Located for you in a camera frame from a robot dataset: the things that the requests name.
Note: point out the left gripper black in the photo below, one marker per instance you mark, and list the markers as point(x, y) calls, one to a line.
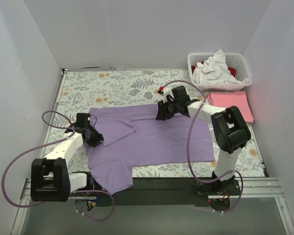
point(95, 138)

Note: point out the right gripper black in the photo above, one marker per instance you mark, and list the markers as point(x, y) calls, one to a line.
point(162, 111)

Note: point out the purple t shirt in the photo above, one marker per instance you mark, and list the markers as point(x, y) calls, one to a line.
point(133, 137)

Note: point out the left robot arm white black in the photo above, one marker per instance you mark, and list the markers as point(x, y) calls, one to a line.
point(50, 179)

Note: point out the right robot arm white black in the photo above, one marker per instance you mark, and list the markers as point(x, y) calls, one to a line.
point(230, 130)

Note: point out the floral patterned table mat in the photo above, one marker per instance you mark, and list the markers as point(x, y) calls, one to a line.
point(81, 90)

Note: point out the white crumpled t shirt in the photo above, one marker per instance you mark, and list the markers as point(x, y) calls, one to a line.
point(215, 71)

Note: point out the folded pink t shirt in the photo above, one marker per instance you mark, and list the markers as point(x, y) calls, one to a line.
point(238, 99)

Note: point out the red t shirt in basket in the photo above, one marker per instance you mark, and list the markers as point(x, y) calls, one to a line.
point(232, 70)

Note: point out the white plastic laundry basket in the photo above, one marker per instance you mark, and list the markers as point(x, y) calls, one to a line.
point(232, 60)

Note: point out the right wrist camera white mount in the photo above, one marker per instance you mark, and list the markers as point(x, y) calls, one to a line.
point(166, 95)

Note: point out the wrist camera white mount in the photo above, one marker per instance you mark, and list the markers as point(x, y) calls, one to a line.
point(166, 95)
point(70, 130)

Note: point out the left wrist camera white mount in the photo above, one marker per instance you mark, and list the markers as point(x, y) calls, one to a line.
point(70, 130)

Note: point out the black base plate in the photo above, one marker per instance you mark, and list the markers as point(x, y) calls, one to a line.
point(173, 191)

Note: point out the aluminium rail frame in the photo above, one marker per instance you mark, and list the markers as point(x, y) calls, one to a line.
point(260, 209)

